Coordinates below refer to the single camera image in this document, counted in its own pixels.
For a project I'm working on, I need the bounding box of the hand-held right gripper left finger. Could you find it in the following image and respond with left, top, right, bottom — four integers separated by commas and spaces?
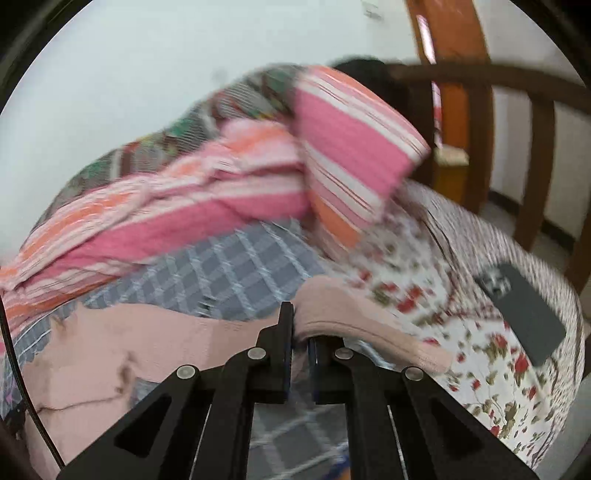
56, 301, 295, 480

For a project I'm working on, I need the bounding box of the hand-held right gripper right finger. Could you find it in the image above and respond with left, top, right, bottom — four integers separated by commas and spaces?
307, 338, 540, 480

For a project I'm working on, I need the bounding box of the pink knitted sweater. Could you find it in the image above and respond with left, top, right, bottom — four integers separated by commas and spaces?
23, 274, 455, 480

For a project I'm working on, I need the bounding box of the grey checked blanket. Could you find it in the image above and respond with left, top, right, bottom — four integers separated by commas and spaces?
0, 219, 352, 480

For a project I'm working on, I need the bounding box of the floral bedsheet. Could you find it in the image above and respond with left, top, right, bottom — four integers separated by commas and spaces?
323, 180, 585, 467

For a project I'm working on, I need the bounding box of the pink orange striped quilt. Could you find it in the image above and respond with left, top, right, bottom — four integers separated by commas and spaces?
0, 117, 315, 337

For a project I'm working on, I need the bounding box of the black smartphone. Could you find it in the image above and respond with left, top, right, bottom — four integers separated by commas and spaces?
475, 262, 567, 367

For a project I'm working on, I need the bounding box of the pink striped pillow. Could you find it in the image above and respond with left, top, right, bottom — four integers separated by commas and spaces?
291, 65, 432, 250

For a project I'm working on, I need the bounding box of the patchwork patterned cloth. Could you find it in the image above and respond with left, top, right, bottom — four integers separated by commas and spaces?
44, 65, 305, 222

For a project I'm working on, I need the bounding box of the orange wooden door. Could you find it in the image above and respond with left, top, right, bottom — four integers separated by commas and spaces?
406, 0, 492, 206

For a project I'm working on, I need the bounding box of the black cable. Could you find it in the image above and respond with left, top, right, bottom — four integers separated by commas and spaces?
0, 298, 65, 467

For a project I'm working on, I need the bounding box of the brown wooden bed frame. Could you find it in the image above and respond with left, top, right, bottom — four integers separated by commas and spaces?
388, 58, 591, 282

